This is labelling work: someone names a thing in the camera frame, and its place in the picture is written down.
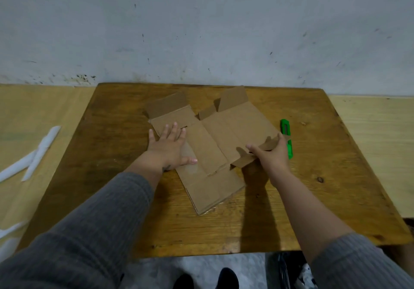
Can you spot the person's right hand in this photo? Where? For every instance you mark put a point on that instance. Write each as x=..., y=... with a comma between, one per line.
x=275, y=159

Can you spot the person's left hand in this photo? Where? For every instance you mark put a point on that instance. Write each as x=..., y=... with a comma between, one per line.
x=168, y=151

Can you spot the person's left little finger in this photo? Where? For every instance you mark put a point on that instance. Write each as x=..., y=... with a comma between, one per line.
x=152, y=136

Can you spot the person's left thumb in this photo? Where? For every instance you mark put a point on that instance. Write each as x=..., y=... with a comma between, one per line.
x=189, y=162

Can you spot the person's right thumb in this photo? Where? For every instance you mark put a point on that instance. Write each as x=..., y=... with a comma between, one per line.
x=254, y=149

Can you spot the person's left middle finger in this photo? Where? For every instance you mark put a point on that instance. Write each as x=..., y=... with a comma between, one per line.
x=175, y=129

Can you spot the brown cardboard box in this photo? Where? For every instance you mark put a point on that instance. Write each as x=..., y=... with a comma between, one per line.
x=220, y=136

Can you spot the person's left forearm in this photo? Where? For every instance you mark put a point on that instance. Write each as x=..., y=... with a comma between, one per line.
x=97, y=220

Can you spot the person's right forearm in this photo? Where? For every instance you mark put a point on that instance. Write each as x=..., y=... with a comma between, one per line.
x=317, y=224

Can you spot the green utility knife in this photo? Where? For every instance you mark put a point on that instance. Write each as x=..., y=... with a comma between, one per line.
x=285, y=127

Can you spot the long white paper strip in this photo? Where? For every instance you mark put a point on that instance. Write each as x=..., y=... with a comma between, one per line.
x=42, y=151

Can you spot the person's left black shoe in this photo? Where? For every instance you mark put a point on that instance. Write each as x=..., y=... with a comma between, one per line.
x=183, y=282

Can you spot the person's black shoe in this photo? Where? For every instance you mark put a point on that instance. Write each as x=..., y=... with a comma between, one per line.
x=183, y=282
x=228, y=279

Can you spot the person's right black shoe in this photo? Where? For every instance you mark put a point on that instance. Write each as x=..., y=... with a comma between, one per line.
x=228, y=279

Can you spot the black bag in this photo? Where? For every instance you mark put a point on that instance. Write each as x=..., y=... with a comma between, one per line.
x=286, y=269

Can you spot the white printed packet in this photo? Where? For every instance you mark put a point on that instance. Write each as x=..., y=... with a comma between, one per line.
x=305, y=277

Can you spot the wide white paper strip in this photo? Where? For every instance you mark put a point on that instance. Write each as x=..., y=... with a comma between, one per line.
x=16, y=169

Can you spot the thin white paper scrap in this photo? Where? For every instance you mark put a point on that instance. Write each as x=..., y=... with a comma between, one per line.
x=11, y=229

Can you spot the broad white paper scrap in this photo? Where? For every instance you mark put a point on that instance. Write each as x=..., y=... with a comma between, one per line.
x=8, y=250

